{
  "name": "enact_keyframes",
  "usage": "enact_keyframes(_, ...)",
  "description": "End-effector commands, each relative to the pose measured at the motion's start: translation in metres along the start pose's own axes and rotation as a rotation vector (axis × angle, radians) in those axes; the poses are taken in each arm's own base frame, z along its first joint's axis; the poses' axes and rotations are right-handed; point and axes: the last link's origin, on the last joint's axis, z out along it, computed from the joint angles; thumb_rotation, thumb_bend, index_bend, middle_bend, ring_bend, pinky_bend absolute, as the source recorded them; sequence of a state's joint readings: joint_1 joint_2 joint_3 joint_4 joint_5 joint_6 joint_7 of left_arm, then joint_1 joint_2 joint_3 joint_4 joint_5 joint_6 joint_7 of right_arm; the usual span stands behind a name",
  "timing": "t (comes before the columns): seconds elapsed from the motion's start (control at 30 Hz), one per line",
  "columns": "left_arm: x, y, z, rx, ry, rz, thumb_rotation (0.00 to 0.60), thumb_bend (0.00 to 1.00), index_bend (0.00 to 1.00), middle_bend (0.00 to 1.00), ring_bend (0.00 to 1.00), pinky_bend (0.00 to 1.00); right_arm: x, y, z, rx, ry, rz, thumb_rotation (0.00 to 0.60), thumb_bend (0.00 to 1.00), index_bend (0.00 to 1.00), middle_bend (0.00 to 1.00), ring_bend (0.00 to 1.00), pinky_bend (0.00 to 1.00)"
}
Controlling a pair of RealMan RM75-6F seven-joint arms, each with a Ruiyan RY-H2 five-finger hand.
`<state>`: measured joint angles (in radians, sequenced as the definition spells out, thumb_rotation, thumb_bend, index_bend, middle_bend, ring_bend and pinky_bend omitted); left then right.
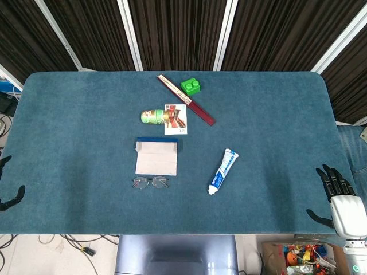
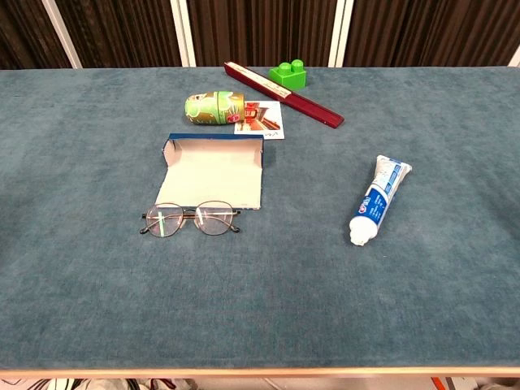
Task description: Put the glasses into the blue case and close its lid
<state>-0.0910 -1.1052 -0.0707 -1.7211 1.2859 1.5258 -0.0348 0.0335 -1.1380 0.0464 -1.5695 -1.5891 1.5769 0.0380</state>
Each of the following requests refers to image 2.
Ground teal velvet table cloth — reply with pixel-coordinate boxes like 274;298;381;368
0;67;520;371

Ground blue white toothpaste tube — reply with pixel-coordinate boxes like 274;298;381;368
348;154;413;247

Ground white bordered photo card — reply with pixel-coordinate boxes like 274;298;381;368
234;100;285;141

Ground dark brown pleated curtain panel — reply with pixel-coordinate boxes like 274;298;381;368
0;0;72;70
185;0;338;68
54;0;183;69
343;0;520;68

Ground green plastic building block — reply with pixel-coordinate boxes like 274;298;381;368
268;58;308;91

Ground wire-frame eyeglasses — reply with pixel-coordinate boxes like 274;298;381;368
139;200;241;238

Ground red chopsticks package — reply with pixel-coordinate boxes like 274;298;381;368
223;61;345;130

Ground green painted nesting doll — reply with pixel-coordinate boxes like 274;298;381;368
184;91;246;126

